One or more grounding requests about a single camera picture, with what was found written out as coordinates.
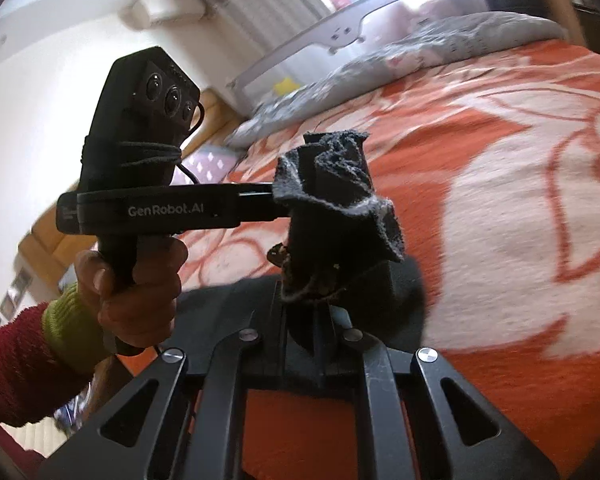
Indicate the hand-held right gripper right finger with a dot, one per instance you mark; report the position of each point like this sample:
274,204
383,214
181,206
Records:
341,340

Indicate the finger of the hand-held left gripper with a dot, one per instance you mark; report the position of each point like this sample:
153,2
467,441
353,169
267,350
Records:
257,201

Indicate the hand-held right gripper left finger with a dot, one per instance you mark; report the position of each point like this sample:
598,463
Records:
272,322

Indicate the dark grey pants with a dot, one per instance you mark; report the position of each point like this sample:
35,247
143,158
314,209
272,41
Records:
330,195

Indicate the person's left forearm red sleeve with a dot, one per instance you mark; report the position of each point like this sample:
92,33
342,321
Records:
25,355

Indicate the person's left hand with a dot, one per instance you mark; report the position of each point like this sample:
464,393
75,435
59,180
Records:
140,300

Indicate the purple dotted cloth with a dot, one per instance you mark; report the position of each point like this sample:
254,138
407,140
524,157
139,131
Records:
212,161

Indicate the small yellow object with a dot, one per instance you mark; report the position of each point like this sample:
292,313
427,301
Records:
286,87

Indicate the white pleated curtain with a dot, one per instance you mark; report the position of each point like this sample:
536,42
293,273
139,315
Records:
275,5

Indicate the orange white patterned blanket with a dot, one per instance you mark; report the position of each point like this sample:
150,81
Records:
505,150

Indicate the grey pillow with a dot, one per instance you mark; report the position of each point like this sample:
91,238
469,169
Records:
455,35

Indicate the white wall box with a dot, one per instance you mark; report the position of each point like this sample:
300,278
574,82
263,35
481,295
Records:
165,10

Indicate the grey bed guard rail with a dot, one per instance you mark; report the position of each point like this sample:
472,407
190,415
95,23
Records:
300,55

